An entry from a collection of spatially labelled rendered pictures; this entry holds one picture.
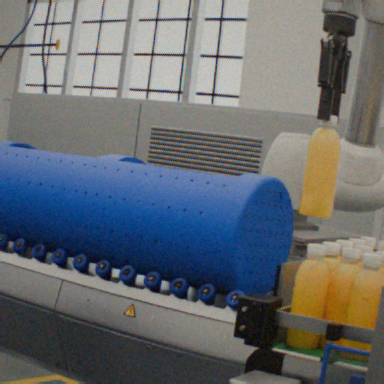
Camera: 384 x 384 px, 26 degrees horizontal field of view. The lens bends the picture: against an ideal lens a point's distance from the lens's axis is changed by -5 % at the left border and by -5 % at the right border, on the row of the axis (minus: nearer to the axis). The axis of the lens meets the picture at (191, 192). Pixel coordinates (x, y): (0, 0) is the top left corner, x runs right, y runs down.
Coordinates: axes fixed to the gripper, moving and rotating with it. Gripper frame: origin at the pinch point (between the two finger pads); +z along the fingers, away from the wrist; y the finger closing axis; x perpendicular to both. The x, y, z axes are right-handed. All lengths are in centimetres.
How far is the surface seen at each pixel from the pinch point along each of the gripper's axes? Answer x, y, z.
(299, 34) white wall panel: -138, -258, -63
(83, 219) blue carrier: -56, 6, 34
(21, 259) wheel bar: -80, 1, 50
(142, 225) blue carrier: -39, 6, 33
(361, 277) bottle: 17.0, 9.0, 33.4
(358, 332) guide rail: 20.1, 12.8, 43.7
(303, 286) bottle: 4.8, 9.4, 37.5
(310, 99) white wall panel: -125, -258, -26
